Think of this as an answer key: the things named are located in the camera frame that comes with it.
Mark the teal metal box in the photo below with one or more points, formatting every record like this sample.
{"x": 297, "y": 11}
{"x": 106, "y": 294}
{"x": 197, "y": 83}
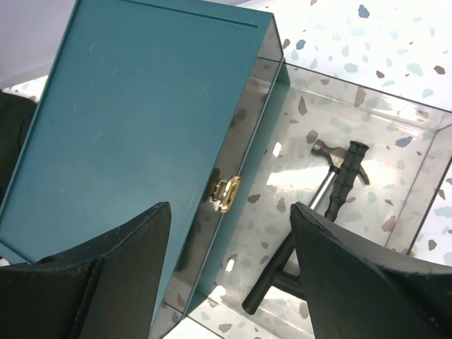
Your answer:
{"x": 135, "y": 112}

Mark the gold box latch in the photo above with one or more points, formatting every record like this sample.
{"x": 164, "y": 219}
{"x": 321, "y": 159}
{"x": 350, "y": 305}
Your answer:
{"x": 224, "y": 193}

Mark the black T-handle tool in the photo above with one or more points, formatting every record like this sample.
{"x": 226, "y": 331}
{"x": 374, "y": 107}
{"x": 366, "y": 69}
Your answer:
{"x": 273, "y": 275}

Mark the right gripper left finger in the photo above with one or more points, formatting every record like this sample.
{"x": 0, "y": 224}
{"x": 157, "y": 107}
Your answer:
{"x": 103, "y": 288}

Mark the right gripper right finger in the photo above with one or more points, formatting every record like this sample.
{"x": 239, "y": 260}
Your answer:
{"x": 358, "y": 289}

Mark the black handled hammer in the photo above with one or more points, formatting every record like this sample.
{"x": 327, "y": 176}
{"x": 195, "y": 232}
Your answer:
{"x": 346, "y": 178}

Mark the clear plastic drawer tray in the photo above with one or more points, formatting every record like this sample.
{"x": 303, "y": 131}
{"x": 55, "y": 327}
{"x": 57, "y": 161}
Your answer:
{"x": 269, "y": 147}

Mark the small claw hammer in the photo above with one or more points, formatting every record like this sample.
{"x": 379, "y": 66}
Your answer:
{"x": 335, "y": 157}

